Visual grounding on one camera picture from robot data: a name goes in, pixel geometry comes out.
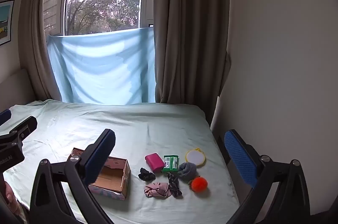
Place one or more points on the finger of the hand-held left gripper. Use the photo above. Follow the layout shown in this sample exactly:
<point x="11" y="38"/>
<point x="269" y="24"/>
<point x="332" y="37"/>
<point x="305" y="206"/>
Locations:
<point x="4" y="116"/>
<point x="25" y="127"/>

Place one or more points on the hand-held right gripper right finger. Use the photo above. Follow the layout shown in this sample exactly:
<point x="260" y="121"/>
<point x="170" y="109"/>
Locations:
<point x="240" y="158"/>

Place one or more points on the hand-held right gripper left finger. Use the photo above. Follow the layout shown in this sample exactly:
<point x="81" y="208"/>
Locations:
<point x="101" y="158"/>

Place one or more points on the patterned cardboard box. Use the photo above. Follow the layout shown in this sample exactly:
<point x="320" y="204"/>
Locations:
<point x="116" y="176"/>

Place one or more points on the round yellow-rimmed pad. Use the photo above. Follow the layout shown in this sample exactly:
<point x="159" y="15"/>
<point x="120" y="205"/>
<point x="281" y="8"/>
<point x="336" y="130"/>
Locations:
<point x="196" y="157"/>

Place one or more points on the black sock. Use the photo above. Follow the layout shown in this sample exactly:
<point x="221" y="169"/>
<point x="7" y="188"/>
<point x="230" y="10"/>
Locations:
<point x="146" y="174"/>

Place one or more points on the pink red cloth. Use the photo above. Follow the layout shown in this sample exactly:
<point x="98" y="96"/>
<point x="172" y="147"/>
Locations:
<point x="155" y="162"/>

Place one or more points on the grey fluffy sock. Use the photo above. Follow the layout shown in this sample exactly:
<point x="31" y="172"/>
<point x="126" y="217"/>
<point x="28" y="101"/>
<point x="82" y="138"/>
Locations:
<point x="187" y="170"/>

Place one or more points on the pink scrunchie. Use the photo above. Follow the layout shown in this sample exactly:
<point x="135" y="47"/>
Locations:
<point x="157" y="189"/>

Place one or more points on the black patterned scrunchie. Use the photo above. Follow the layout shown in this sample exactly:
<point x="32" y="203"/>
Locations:
<point x="174" y="184"/>

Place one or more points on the person's left hand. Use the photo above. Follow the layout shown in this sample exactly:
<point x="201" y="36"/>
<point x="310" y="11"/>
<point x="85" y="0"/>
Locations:
<point x="10" y="197"/>

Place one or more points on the orange plush ball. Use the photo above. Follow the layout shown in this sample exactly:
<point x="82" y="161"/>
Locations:
<point x="199" y="184"/>

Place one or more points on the bed with pale green sheet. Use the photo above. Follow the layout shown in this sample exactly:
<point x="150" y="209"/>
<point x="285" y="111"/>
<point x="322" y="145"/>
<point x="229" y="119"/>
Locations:
<point x="148" y="129"/>

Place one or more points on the brown curtain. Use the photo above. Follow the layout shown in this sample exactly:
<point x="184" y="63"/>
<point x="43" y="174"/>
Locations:
<point x="190" y="28"/>
<point x="34" y="42"/>

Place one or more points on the light blue hanging cloth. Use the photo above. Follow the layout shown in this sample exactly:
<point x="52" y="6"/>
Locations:
<point x="103" y="68"/>

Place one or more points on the wall poster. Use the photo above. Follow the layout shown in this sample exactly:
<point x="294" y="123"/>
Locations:
<point x="5" y="23"/>

